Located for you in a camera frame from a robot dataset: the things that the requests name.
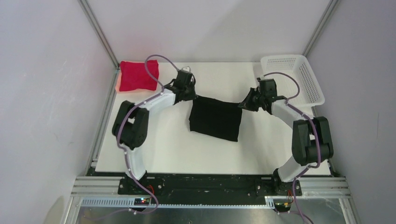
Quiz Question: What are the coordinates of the black t shirt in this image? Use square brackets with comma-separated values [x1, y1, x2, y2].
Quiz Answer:
[189, 96, 242, 142]

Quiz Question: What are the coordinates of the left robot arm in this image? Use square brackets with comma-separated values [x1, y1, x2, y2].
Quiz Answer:
[112, 70, 197, 194]

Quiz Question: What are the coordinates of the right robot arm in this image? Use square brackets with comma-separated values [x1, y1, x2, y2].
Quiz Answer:
[238, 78, 333, 195]

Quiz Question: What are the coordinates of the white plastic basket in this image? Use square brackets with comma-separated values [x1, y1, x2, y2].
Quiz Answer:
[260, 54, 325, 108]

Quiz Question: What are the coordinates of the folded red t shirt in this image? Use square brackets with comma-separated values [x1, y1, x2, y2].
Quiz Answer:
[116, 60, 159, 92]

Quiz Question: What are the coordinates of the folded peach t shirt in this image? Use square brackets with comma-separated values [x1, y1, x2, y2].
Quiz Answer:
[115, 72, 149, 93]

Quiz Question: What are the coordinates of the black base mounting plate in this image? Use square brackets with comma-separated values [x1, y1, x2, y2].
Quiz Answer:
[118, 173, 302, 206]

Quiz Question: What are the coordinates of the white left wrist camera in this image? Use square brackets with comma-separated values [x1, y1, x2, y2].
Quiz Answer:
[182, 66, 191, 72]

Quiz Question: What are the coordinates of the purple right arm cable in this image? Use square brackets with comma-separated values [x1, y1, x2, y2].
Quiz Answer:
[258, 72, 322, 223]

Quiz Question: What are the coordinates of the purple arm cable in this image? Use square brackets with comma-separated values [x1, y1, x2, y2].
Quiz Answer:
[116, 55, 180, 216]
[258, 72, 322, 223]

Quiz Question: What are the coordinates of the aluminium front rail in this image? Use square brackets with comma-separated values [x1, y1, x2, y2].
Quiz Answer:
[62, 173, 360, 224]

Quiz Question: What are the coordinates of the aluminium frame post right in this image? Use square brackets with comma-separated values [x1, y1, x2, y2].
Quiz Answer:
[302, 0, 341, 57]

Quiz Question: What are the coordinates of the aluminium frame post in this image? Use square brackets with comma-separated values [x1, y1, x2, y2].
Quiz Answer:
[77, 0, 120, 70]
[302, 0, 341, 57]

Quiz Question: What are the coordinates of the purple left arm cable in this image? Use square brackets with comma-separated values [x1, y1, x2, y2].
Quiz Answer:
[116, 55, 180, 216]

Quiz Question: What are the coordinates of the aluminium frame post left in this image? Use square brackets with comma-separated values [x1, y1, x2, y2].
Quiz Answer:
[77, 0, 120, 70]

